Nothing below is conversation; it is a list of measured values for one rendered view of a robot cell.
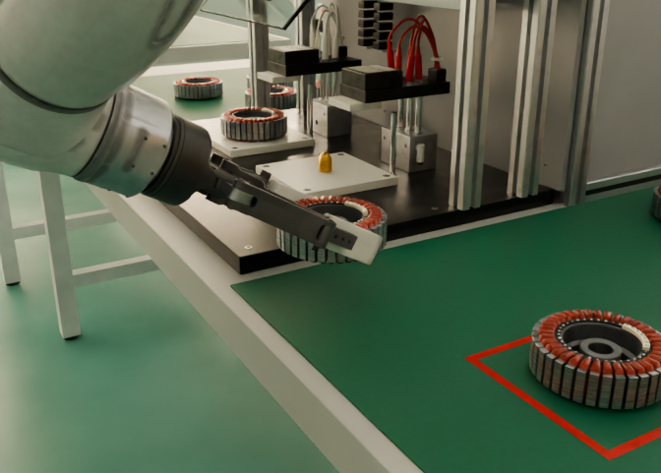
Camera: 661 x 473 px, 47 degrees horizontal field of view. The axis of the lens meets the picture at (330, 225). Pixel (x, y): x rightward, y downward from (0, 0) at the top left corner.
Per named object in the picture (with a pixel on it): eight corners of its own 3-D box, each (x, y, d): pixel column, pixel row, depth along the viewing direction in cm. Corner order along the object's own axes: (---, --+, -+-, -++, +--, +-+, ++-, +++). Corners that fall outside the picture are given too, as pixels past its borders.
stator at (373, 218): (309, 275, 70) (309, 239, 69) (259, 237, 79) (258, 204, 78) (407, 253, 75) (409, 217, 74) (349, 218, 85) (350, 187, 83)
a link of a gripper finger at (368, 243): (325, 211, 69) (329, 214, 68) (380, 235, 73) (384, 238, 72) (310, 241, 69) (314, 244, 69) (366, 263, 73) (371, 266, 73)
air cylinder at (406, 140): (408, 173, 111) (409, 136, 109) (380, 160, 117) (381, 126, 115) (436, 168, 113) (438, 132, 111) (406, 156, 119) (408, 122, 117)
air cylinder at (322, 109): (327, 137, 130) (327, 105, 128) (306, 128, 136) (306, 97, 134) (351, 134, 133) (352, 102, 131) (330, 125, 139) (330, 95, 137)
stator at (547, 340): (558, 418, 58) (563, 377, 56) (510, 344, 68) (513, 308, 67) (696, 409, 59) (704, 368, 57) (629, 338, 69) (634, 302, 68)
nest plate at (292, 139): (230, 157, 118) (230, 150, 118) (197, 137, 130) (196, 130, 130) (315, 146, 125) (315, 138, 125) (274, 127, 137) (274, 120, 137)
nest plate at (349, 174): (303, 202, 99) (303, 193, 98) (255, 173, 111) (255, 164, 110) (397, 184, 106) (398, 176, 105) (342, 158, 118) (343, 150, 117)
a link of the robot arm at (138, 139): (80, 191, 58) (149, 215, 62) (128, 84, 57) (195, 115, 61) (56, 162, 66) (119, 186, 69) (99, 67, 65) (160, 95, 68)
